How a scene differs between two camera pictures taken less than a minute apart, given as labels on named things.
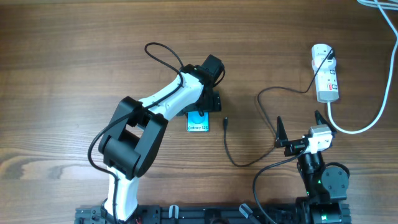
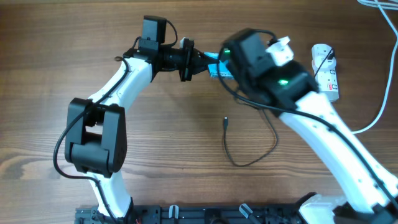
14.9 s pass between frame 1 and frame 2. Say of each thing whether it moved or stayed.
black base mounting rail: stayed
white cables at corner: stayed
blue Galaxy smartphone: moved
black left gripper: moved
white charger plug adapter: stayed
